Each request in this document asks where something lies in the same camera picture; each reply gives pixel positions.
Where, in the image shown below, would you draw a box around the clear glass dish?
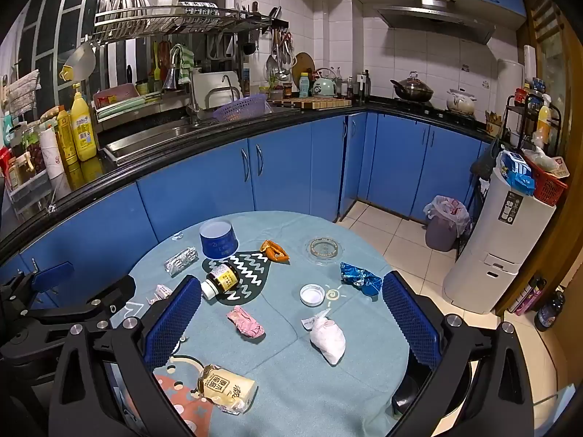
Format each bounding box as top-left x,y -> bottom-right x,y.
304,236 -> 344,265

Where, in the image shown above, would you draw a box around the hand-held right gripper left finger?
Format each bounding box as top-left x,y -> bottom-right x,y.
48,275 -> 203,437

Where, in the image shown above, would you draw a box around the black metal shelf rack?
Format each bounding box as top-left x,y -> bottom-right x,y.
501,93 -> 563,155

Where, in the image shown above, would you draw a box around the round wooden board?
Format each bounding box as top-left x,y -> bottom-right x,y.
291,52 -> 315,85

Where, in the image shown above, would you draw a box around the purple bin with plastic bag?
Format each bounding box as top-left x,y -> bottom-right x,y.
423,196 -> 472,252

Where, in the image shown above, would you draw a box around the white cylinder appliance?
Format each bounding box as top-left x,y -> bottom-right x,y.
496,58 -> 524,114

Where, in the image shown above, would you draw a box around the silver blister pack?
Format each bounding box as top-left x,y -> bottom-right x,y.
164,246 -> 199,277

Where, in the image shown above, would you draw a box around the cream snack packet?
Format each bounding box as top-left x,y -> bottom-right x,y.
197,364 -> 259,416

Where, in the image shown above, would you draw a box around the wooden chopping block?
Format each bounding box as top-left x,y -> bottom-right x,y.
273,97 -> 353,111

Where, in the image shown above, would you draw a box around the yellow detergent bottle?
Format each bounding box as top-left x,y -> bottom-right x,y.
70,83 -> 98,162

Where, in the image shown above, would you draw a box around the small white packet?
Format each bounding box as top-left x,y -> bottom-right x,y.
146,284 -> 174,303

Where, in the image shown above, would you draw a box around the dark plastic bottle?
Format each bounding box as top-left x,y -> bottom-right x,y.
535,289 -> 568,332

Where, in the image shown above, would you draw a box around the red plastic basket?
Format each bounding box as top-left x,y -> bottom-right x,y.
524,152 -> 570,205

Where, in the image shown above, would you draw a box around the hanging kitchen utensils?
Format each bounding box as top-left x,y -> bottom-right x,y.
266,7 -> 294,80

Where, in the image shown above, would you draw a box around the blue foil wrapper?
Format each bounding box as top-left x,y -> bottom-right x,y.
340,261 -> 384,298

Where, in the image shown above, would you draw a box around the grey hanging cloth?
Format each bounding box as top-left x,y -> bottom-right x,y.
7,69 -> 43,114

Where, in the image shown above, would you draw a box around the clear box of jars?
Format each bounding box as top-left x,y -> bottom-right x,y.
0,114 -> 51,205

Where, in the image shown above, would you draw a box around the orange peel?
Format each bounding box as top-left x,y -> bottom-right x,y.
259,239 -> 291,265

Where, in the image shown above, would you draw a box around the white dish drainer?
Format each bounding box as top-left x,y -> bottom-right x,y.
190,69 -> 242,110

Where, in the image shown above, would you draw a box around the stack of paper cups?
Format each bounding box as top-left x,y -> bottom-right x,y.
39,127 -> 67,178

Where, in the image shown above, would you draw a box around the teal printed tablecloth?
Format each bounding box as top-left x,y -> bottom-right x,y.
123,210 -> 411,437

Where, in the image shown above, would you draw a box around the blue and white packet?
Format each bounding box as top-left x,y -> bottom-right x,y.
496,149 -> 536,196

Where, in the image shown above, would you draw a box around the steel sink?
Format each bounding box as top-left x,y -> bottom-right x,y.
101,118 -> 215,165

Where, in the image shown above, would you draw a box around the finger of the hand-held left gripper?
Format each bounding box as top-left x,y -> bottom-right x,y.
0,275 -> 136,360
0,261 -> 75,324

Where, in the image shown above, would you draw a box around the blue kitchen base cabinets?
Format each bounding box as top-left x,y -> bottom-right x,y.
0,111 -> 495,324

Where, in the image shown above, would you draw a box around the orange plastic bottle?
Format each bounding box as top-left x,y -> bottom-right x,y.
55,106 -> 79,167

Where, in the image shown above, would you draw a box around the white plastic bag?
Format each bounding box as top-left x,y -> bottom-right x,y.
301,308 -> 347,366

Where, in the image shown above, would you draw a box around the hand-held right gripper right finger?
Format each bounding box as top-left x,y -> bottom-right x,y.
382,271 -> 536,437

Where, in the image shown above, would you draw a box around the brown glass bottle white cap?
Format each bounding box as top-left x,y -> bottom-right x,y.
200,261 -> 240,300

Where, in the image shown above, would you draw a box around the white round lid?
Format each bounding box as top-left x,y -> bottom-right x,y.
300,283 -> 326,307

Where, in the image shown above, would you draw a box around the white tall floor appliance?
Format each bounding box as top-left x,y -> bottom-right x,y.
443,166 -> 557,315

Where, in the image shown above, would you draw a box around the steel faucet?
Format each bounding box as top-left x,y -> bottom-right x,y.
161,46 -> 183,91

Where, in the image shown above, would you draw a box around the pink box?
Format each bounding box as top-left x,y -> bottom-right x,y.
514,275 -> 545,315

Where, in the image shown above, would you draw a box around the white ceramic pot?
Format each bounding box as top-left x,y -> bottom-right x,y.
445,88 -> 477,116

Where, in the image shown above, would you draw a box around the purple plastic basket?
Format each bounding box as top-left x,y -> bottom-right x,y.
213,94 -> 267,123

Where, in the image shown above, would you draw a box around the pink plastic basin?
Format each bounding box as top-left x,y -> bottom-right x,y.
93,84 -> 140,110

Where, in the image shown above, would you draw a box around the green striped towel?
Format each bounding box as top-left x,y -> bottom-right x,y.
171,44 -> 196,85

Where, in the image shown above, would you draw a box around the mint green kettle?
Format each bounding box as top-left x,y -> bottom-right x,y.
312,67 -> 339,99

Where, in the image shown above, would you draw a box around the black kitchen countertop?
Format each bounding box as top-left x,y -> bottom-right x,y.
0,95 -> 499,256

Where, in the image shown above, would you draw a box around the metal dish rack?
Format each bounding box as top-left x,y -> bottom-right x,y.
93,4 -> 290,114

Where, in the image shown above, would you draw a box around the blue round tin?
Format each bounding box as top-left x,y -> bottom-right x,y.
199,221 -> 240,260

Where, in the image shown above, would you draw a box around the pink crumpled wrapper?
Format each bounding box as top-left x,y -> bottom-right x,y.
227,306 -> 266,340

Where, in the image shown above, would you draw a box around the black trash bin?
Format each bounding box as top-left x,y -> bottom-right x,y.
391,359 -> 474,424

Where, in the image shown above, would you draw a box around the black wok with lid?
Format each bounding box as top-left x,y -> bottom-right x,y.
390,71 -> 434,102

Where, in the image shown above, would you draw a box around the steel range hood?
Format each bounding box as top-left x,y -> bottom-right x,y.
373,0 -> 497,46

